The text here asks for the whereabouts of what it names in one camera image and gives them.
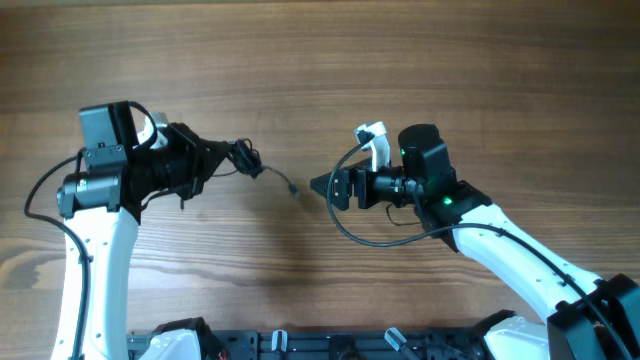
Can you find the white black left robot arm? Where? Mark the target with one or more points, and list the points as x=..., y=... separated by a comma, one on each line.
x=101, y=208

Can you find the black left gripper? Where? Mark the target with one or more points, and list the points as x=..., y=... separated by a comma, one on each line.
x=203, y=156

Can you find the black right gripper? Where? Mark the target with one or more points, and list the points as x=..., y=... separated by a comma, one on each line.
x=341, y=185

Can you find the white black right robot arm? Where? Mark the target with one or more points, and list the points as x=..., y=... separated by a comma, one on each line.
x=582, y=315

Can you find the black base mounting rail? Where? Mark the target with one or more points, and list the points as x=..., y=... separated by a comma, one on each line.
x=430, y=344

